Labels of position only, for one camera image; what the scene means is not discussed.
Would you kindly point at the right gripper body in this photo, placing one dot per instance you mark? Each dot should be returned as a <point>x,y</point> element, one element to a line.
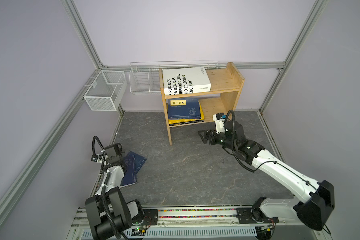
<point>221,139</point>

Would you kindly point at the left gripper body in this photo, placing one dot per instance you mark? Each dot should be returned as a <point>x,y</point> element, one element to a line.
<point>121,151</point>

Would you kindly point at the blue book with yellow label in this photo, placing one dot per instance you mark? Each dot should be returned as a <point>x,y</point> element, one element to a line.
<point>130,174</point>

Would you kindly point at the blue book with barcode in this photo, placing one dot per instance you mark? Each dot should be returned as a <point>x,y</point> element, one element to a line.
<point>184,108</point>

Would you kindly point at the white book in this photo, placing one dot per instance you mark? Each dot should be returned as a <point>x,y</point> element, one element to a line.
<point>185,81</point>

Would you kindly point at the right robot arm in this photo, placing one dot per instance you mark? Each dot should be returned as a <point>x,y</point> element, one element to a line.
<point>313,201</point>

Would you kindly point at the wooden two-tier shelf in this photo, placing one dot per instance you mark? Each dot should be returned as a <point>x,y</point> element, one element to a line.
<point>226,88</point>

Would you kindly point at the white mesh basket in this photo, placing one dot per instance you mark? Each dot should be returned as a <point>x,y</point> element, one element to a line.
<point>106,91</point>

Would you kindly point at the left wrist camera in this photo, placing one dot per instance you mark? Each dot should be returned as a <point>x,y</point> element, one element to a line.
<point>98,158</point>

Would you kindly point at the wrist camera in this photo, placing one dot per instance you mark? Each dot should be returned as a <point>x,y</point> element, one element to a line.
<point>219,120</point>
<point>98,158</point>

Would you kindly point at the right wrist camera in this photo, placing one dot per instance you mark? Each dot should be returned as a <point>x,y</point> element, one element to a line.
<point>219,120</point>

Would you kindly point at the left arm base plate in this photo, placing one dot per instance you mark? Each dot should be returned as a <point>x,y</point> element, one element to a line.
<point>145,217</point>

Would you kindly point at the white wire rack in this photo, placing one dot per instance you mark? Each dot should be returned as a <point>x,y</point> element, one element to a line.
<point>144,76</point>

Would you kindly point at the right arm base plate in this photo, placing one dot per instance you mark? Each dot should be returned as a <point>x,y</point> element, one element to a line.
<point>250,216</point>

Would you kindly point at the aluminium front rail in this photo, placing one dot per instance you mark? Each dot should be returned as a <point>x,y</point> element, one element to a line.
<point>219,223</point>

